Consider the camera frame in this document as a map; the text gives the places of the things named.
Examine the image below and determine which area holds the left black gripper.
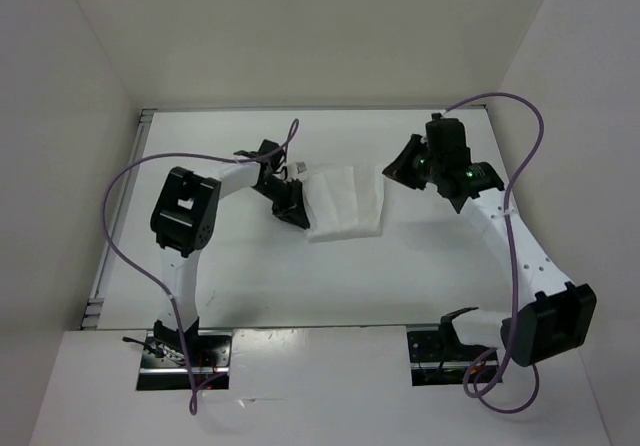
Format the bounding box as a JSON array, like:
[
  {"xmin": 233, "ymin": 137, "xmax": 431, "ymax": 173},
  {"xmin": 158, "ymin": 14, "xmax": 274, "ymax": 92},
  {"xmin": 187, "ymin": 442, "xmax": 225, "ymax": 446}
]
[{"xmin": 252, "ymin": 175, "xmax": 309, "ymax": 228}]

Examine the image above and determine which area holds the white fabric skirt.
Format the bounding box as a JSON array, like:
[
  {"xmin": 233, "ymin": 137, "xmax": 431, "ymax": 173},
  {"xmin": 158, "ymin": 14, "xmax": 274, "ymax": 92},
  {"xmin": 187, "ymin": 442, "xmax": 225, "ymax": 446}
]
[{"xmin": 300, "ymin": 164, "xmax": 385, "ymax": 243}]

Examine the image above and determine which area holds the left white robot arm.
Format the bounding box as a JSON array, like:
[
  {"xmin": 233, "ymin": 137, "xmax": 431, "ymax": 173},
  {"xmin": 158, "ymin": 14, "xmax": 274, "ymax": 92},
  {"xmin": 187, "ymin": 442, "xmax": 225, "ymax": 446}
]
[{"xmin": 150, "ymin": 140, "xmax": 310, "ymax": 366}]

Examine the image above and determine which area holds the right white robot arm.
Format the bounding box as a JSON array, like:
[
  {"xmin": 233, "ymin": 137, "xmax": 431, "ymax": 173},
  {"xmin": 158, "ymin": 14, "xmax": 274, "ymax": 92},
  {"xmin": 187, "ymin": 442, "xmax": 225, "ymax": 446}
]
[{"xmin": 382, "ymin": 113, "xmax": 597, "ymax": 367}]

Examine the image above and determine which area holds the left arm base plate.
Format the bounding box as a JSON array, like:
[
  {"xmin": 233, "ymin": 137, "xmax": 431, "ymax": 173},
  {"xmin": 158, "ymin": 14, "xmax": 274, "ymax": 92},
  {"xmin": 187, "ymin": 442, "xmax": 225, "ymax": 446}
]
[{"xmin": 136, "ymin": 330, "xmax": 233, "ymax": 391}]

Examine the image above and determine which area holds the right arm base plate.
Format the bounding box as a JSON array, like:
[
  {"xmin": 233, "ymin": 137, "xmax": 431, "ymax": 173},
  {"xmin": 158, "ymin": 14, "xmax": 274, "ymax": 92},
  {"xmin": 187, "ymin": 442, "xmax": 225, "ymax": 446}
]
[{"xmin": 406, "ymin": 325, "xmax": 487, "ymax": 387}]

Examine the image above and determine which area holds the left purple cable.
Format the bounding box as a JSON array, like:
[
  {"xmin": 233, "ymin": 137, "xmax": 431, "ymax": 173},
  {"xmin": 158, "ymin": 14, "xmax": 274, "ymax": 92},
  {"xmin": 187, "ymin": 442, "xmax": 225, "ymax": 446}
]
[{"xmin": 101, "ymin": 118, "xmax": 300, "ymax": 415}]

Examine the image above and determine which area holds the aluminium table edge rail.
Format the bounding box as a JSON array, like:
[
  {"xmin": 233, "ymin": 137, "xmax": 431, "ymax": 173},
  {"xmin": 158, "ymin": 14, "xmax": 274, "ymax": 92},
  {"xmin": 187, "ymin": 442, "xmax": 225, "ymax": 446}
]
[{"xmin": 80, "ymin": 108, "xmax": 158, "ymax": 331}]

